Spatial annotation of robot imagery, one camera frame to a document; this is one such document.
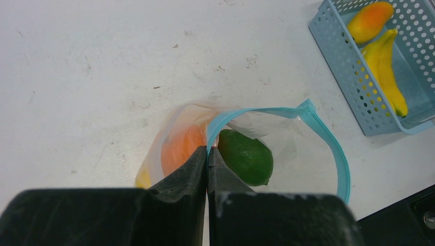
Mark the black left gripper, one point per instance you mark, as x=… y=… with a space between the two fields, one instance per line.
x=409 y=221

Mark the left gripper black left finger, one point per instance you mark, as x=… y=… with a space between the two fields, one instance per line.
x=170 y=212

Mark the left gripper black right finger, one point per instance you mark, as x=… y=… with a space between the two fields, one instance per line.
x=240 y=216

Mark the yellow lemon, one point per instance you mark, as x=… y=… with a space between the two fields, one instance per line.
x=142 y=179

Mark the green pepper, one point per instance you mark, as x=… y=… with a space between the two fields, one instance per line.
x=248 y=158

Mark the orange fruit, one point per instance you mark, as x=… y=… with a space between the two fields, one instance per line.
x=180 y=145

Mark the clear zip top bag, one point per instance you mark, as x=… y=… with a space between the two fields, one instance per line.
x=307 y=157

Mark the yellow banana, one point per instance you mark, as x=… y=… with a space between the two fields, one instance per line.
x=387 y=78
x=371 y=54

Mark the light blue plastic basket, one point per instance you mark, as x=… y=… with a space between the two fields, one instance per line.
x=412 y=63

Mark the orange carrot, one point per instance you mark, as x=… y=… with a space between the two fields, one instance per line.
x=369 y=21

